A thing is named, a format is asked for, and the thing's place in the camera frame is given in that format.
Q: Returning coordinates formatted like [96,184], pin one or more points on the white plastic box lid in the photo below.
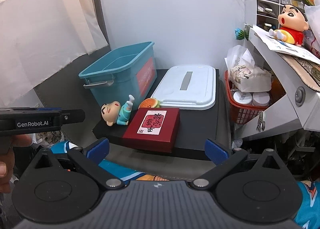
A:
[197,93]

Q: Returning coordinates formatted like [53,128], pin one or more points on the small watermelon toy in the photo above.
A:
[243,36]

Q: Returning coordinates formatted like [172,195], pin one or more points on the boy plush in red shirt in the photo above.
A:
[291,30]

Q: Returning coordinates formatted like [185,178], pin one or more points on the printed paper sheets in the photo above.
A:
[282,46]

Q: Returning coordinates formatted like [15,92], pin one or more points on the boy doll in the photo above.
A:
[115,115]

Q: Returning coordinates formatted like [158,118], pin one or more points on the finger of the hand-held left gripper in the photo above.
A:
[73,116]

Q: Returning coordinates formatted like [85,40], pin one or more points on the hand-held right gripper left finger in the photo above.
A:
[98,149]

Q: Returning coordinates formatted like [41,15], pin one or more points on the person's left hand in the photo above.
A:
[6,169]

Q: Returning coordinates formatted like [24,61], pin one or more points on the dark red box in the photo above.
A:
[151,131]

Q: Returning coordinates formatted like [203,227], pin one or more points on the white round jar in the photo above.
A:
[261,99]
[242,98]

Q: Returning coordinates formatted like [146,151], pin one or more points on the teal plastic storage box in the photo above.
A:
[120,65]

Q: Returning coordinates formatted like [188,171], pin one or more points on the small blue figurine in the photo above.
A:
[238,33]

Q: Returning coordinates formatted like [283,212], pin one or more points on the patterned brown cardboard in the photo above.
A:
[303,71]

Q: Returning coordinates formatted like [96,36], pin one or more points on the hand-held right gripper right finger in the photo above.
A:
[215,151]

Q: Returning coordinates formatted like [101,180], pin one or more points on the black desktop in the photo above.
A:
[198,128]

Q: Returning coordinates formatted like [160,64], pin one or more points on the white shelf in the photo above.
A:
[282,108]

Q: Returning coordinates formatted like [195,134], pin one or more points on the red mesh basket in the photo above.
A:
[241,116]

